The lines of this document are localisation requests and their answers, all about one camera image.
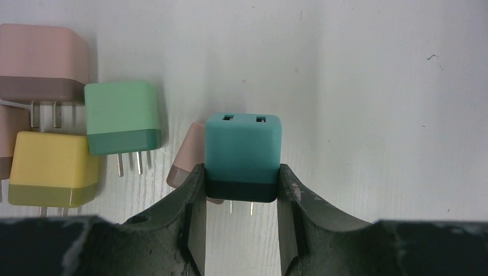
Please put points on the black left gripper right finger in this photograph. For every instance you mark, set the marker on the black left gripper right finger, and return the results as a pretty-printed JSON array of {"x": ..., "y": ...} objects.
[{"x": 316, "y": 238}]

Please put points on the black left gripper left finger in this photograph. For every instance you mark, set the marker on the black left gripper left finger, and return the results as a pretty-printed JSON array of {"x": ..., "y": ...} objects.
[{"x": 168, "y": 238}]

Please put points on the pink adapter plug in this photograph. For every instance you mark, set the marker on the pink adapter plug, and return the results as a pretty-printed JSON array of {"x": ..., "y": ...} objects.
[
  {"x": 190, "y": 154},
  {"x": 43, "y": 65},
  {"x": 13, "y": 120}
]

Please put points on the teal USB adapter plug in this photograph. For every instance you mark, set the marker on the teal USB adapter plug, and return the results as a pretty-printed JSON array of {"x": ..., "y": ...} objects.
[{"x": 242, "y": 156}]

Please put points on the green USB adapter plug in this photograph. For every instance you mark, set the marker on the green USB adapter plug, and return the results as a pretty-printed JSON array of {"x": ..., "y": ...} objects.
[{"x": 121, "y": 118}]

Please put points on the yellow adapter plug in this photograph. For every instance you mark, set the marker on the yellow adapter plug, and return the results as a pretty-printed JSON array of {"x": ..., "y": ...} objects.
[{"x": 52, "y": 170}]

